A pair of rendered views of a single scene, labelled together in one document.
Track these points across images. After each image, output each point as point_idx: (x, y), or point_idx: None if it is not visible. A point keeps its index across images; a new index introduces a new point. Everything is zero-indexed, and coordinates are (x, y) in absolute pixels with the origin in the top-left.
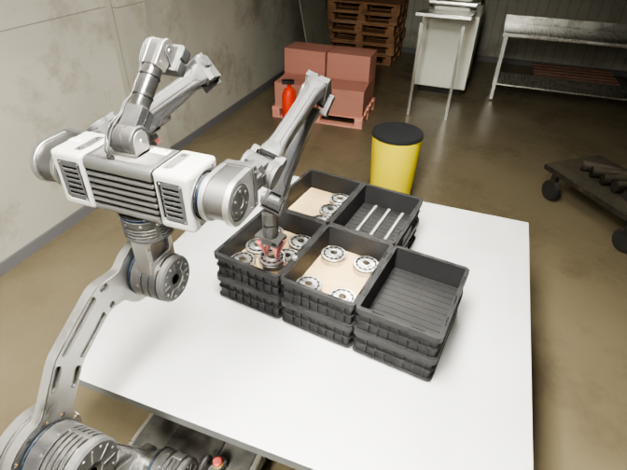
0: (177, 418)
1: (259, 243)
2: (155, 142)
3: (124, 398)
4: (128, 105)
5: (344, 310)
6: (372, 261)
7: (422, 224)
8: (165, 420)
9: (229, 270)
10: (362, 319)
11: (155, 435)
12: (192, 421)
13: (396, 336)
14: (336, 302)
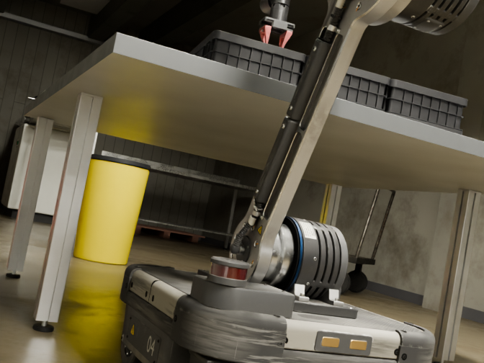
0: (349, 104)
1: (271, 27)
2: None
3: (269, 83)
4: None
5: (379, 88)
6: None
7: None
8: (171, 275)
9: (230, 59)
10: (396, 97)
11: (184, 281)
12: (369, 107)
13: (427, 111)
14: (374, 76)
